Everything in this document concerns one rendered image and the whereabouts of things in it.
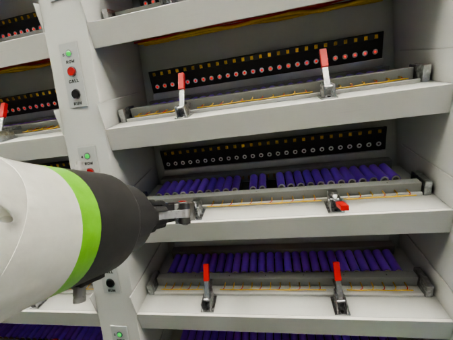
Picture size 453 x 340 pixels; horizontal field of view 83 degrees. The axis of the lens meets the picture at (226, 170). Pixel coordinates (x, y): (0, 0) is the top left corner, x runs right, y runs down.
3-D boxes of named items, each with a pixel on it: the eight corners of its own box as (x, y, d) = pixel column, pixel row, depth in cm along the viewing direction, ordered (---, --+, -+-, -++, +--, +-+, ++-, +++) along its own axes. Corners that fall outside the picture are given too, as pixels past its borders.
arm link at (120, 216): (100, 149, 18) (-3, 161, 20) (102, 322, 17) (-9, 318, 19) (143, 160, 24) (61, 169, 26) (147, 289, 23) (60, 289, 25)
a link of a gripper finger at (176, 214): (130, 206, 28) (174, 204, 27) (156, 204, 33) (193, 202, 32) (131, 229, 28) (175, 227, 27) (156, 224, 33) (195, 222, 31)
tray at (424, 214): (449, 232, 43) (460, 182, 40) (127, 243, 55) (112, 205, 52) (396, 180, 62) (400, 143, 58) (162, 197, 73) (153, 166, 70)
